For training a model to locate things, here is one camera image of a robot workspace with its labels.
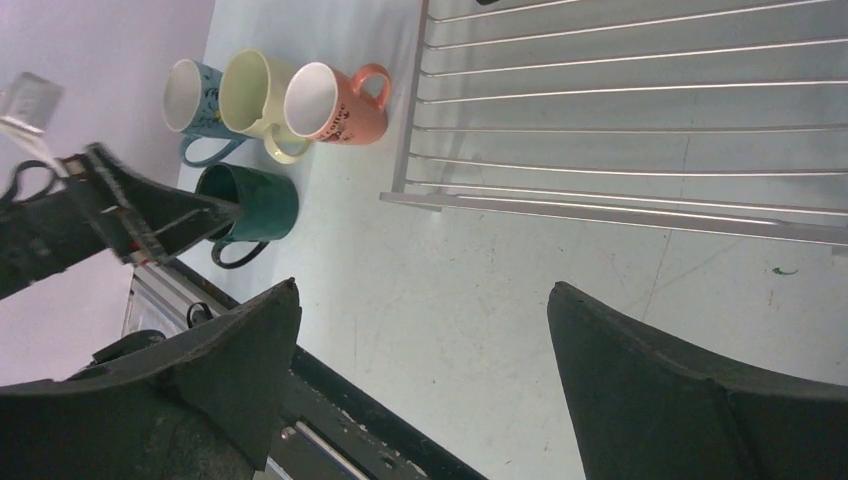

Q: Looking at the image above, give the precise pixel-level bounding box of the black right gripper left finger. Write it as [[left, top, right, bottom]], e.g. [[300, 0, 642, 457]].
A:
[[1, 278, 302, 479]]

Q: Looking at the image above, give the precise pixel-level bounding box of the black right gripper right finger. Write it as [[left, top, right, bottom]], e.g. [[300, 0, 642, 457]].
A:
[[547, 282, 847, 479]]

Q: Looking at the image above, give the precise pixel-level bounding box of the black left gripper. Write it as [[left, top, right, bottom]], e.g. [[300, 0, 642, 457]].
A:
[[1, 143, 242, 299]]

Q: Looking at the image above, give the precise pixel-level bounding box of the dark teal mug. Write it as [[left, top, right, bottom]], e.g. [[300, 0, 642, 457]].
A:
[[194, 162, 300, 270]]

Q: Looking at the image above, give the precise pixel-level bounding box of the light blue mug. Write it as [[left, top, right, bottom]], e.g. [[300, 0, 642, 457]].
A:
[[163, 59, 249, 168]]

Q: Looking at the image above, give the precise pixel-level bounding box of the light green mug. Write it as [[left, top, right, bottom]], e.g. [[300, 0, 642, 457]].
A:
[[219, 49, 311, 164]]

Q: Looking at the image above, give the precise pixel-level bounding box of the small salmon pink mug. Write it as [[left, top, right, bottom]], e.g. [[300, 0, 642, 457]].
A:
[[283, 62, 391, 145]]

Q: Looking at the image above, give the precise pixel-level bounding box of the clear acrylic dish rack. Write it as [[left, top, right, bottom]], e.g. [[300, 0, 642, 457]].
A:
[[382, 1, 847, 248]]

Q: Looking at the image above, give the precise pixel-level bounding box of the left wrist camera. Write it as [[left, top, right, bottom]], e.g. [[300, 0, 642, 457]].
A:
[[0, 71, 66, 177]]

